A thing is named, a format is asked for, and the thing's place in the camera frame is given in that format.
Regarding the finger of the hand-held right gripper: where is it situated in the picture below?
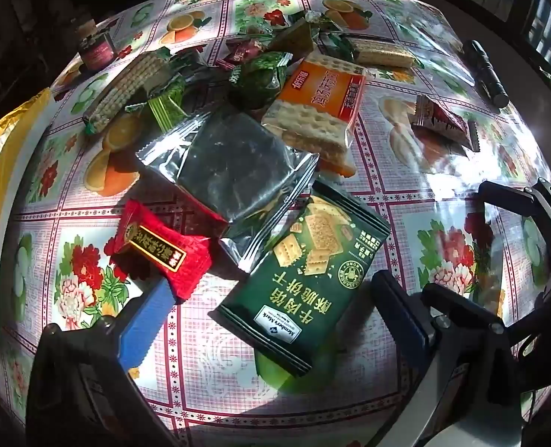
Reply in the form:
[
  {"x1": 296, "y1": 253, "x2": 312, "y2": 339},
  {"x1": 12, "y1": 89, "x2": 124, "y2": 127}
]
[{"x1": 478, "y1": 178, "x2": 551, "y2": 254}]

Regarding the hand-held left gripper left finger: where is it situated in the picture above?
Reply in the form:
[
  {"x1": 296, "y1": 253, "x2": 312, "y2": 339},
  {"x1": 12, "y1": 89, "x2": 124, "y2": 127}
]
[{"x1": 26, "y1": 279, "x2": 178, "y2": 447}]

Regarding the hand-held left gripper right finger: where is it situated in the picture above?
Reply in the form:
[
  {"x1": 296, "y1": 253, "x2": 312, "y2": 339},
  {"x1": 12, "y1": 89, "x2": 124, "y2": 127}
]
[{"x1": 371, "y1": 270, "x2": 523, "y2": 447}]

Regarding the red candy packet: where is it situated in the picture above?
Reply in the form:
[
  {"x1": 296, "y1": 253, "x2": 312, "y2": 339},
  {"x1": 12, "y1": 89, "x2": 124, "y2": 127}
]
[{"x1": 104, "y1": 185, "x2": 230, "y2": 301}]

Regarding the dark green cracker packet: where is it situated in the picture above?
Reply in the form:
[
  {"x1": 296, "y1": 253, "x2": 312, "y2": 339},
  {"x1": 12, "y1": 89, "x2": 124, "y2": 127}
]
[{"x1": 217, "y1": 179, "x2": 392, "y2": 378}]

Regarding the silver foil packet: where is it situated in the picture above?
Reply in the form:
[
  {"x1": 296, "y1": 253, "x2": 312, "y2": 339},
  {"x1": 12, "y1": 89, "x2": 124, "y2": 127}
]
[{"x1": 135, "y1": 105, "x2": 320, "y2": 273}]

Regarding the clear green-ended cracker packet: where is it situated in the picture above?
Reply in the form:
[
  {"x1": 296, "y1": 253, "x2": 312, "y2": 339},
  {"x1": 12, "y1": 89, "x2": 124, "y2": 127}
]
[
  {"x1": 322, "y1": 32, "x2": 418, "y2": 68},
  {"x1": 82, "y1": 49, "x2": 174, "y2": 136}
]

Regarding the orange cracker packet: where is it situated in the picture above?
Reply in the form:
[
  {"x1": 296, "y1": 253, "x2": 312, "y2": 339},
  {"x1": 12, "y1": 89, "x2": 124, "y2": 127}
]
[{"x1": 261, "y1": 51, "x2": 367, "y2": 178}]

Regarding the green pea packet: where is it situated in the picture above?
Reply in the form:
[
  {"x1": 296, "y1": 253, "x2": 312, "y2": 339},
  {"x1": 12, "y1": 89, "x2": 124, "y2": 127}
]
[{"x1": 229, "y1": 51, "x2": 292, "y2": 110}]

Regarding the dark red snack packet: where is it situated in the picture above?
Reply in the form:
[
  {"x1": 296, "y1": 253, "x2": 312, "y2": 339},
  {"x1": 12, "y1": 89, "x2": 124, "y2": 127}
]
[{"x1": 408, "y1": 94, "x2": 481, "y2": 152}]

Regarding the floral fruit print tablecloth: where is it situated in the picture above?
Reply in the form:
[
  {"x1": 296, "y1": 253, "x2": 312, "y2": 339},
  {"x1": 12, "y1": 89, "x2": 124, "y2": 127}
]
[{"x1": 0, "y1": 0, "x2": 551, "y2": 447}]

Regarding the black flashlight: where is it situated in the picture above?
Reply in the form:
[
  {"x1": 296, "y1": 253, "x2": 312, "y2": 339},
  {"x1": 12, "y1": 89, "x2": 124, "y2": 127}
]
[{"x1": 462, "y1": 39, "x2": 510, "y2": 108}]

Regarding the green striped wrapper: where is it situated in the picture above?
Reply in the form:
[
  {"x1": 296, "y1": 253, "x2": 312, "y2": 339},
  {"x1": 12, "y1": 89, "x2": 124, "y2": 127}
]
[{"x1": 125, "y1": 72, "x2": 188, "y2": 132}]

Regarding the olive green triangular packet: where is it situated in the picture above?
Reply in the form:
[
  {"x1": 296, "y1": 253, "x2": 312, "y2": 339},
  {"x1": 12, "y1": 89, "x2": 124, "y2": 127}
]
[{"x1": 268, "y1": 19, "x2": 320, "y2": 59}]

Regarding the dark jar with pink label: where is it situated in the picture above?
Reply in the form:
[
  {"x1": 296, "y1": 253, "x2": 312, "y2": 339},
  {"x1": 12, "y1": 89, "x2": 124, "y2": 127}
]
[{"x1": 77, "y1": 32, "x2": 117, "y2": 68}]

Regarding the maroon candy packet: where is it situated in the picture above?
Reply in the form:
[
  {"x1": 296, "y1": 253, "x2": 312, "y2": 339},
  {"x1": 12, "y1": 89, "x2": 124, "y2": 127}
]
[{"x1": 220, "y1": 39, "x2": 264, "y2": 68}]

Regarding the wooden bottle stopper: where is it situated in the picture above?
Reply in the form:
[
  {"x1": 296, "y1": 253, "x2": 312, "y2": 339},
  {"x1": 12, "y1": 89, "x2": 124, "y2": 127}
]
[{"x1": 75, "y1": 16, "x2": 98, "y2": 38}]

